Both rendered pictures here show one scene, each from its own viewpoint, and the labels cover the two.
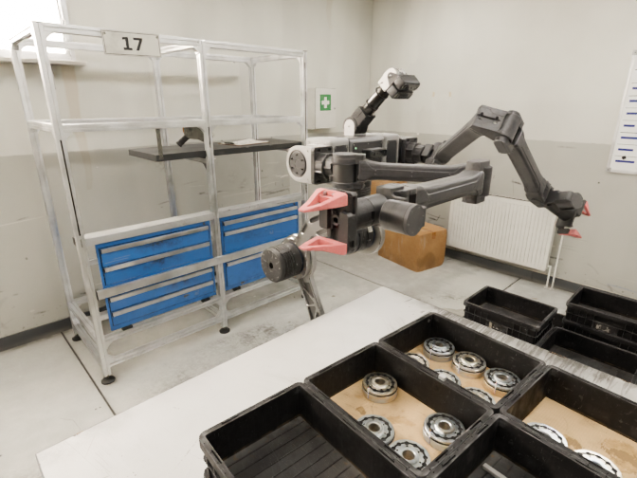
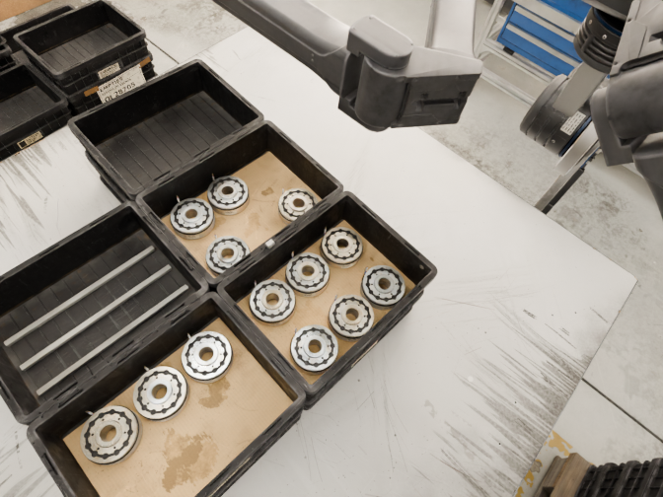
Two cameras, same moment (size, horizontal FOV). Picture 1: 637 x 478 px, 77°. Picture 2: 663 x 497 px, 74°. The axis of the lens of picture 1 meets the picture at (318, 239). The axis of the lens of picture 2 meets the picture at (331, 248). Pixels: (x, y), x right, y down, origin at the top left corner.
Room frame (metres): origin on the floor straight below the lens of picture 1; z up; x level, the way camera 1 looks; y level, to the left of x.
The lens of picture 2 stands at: (0.94, -0.82, 1.79)
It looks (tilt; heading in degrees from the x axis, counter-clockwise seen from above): 60 degrees down; 76
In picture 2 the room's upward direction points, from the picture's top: 11 degrees clockwise
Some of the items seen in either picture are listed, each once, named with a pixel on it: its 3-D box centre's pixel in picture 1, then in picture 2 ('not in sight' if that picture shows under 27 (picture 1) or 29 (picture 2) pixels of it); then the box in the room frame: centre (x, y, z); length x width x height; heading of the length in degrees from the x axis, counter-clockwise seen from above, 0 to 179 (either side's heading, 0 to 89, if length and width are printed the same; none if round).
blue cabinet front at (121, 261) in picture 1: (163, 272); (584, 26); (2.39, 1.00, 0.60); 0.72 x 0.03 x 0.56; 134
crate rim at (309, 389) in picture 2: (458, 354); (331, 281); (1.05, -0.43, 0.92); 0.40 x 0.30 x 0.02; 40
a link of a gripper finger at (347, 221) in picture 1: (321, 234); not in sight; (0.65, -0.01, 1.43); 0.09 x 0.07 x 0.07; 135
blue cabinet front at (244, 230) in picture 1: (263, 244); not in sight; (2.94, 0.42, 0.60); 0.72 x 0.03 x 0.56; 134
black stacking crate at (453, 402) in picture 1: (391, 413); (245, 207); (0.86, -0.19, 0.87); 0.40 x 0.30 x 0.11; 40
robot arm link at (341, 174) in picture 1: (341, 171); not in sight; (1.24, -0.07, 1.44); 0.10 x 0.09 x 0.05; 44
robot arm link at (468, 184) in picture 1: (441, 191); (262, 4); (0.92, -0.29, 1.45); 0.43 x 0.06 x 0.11; 134
